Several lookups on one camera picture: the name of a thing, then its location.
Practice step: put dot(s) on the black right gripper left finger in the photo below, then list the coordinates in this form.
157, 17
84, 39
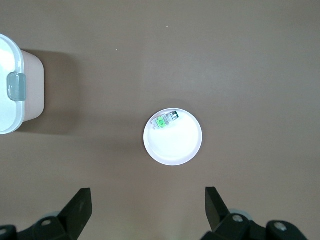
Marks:
75, 212

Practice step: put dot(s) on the green and white switch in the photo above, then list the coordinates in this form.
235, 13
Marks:
162, 122

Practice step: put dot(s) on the brown table mat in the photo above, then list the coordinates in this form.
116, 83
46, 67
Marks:
225, 75

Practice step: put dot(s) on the white lidded box grey clasps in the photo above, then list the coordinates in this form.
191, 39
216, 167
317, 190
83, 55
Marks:
7, 112

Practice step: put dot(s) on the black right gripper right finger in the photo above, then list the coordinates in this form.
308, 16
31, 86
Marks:
217, 212

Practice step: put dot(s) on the pink round plate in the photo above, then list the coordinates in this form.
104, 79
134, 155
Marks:
175, 147

